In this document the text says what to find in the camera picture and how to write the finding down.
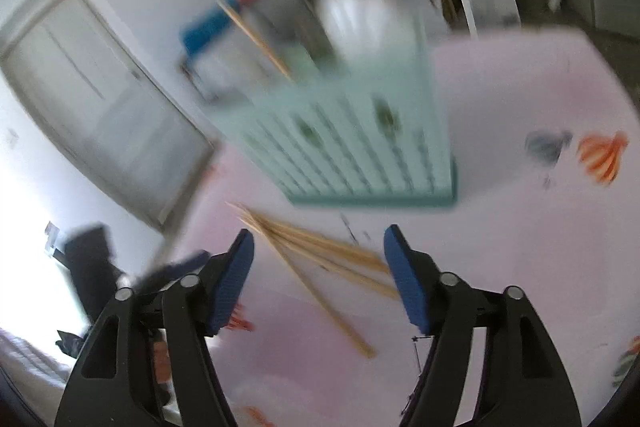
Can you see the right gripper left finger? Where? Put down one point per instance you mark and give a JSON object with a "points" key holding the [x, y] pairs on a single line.
{"points": [[113, 382]]}

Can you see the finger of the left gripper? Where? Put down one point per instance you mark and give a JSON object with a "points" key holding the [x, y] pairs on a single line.
{"points": [[165, 275]]}

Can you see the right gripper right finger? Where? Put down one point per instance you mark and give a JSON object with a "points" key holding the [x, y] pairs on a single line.
{"points": [[523, 383]]}

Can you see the wooden chopstick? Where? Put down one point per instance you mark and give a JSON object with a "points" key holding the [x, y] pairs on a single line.
{"points": [[315, 241], [336, 317], [343, 269]]}

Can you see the wooden chopstick across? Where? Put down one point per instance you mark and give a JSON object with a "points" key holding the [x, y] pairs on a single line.
{"points": [[256, 38]]}

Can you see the white door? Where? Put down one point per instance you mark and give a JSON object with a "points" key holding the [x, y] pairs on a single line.
{"points": [[100, 107]]}

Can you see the pink balloon tablecloth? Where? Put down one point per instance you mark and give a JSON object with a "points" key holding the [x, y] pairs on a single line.
{"points": [[547, 147]]}

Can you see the blue plastic bag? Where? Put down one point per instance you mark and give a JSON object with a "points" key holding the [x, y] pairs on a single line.
{"points": [[200, 34]]}

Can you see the mint green utensil holder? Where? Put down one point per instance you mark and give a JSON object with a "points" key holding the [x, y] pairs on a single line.
{"points": [[372, 134]]}

